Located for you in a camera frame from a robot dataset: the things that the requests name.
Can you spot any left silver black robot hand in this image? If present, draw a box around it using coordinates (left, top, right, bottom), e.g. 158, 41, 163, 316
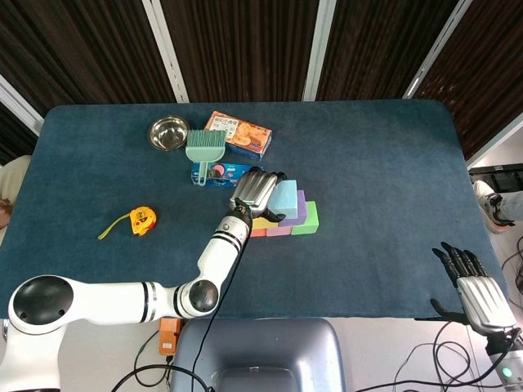
229, 166, 287, 224

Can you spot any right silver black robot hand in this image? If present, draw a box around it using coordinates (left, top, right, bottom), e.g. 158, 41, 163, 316
430, 241, 518, 336

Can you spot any light blue foam block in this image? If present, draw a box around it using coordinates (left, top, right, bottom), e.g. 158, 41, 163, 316
267, 179, 299, 220

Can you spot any green hand brush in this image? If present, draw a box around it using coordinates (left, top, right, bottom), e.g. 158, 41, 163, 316
185, 129, 226, 188

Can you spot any blue Oreo cookie box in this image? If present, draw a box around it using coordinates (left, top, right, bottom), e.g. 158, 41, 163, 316
190, 163, 265, 189

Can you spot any purple foam block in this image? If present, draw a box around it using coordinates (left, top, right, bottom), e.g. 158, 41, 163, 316
279, 189, 307, 228

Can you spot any orange cookie box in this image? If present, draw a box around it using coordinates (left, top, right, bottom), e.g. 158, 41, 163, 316
203, 110, 274, 161

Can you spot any green foam block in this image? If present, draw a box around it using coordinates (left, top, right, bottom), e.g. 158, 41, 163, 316
290, 200, 320, 236

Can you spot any white sneaker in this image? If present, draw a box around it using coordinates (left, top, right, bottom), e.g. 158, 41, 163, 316
473, 180, 516, 234

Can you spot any grey trouser leg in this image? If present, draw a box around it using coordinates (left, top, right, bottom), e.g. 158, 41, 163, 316
500, 191, 523, 224

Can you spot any stainless steel bowl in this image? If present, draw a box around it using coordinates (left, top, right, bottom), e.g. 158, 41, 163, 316
147, 116, 190, 153

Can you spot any dark blue table cloth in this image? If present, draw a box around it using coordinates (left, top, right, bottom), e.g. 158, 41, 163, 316
0, 99, 510, 319

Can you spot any yellow tape measure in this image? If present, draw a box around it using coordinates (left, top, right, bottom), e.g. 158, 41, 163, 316
97, 207, 158, 241

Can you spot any black equipment stand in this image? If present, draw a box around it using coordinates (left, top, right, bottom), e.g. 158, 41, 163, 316
468, 163, 523, 193

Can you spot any grey robot body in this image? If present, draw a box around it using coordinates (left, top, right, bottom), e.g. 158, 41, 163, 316
169, 317, 346, 392

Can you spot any orange box on floor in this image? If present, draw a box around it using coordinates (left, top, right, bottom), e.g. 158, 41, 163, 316
158, 317, 183, 355

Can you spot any seated person in beige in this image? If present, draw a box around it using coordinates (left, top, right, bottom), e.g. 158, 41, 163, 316
0, 154, 32, 229

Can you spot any black floor cable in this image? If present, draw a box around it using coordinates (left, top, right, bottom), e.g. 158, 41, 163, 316
112, 365, 213, 392
353, 322, 523, 392

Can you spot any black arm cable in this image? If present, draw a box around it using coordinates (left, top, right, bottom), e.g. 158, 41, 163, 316
191, 240, 246, 392

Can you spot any white partition frame post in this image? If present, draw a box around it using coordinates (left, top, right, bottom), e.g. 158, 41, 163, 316
402, 0, 475, 100
302, 0, 337, 102
141, 0, 190, 103
0, 75, 44, 136
465, 118, 523, 168

